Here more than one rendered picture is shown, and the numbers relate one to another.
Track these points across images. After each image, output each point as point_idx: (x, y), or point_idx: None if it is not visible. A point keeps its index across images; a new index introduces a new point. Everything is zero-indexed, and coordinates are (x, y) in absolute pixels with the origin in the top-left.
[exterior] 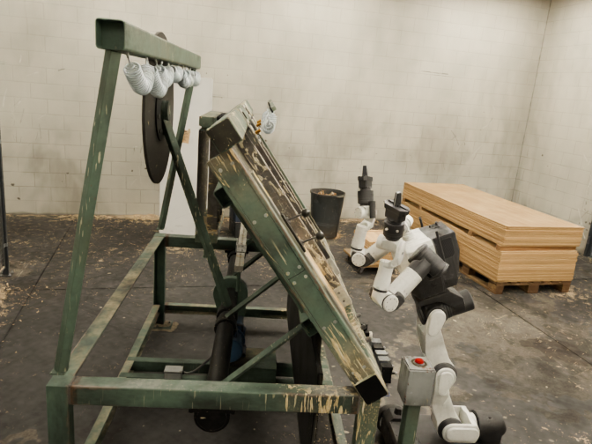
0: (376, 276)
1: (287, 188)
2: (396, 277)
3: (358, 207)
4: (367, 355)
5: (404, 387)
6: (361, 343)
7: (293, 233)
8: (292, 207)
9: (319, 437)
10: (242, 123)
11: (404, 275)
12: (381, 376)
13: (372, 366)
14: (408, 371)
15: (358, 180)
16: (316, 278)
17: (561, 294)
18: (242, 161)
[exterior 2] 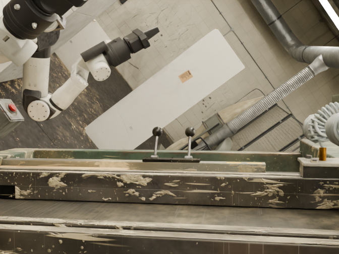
0: (73, 99)
1: (81, 223)
2: (45, 78)
3: (36, 48)
4: (22, 153)
5: (7, 132)
6: (10, 157)
7: (173, 157)
8: (147, 170)
9: None
10: (331, 150)
11: (49, 68)
12: (10, 150)
13: (42, 148)
14: (22, 121)
15: (80, 6)
16: (146, 150)
17: None
18: (282, 152)
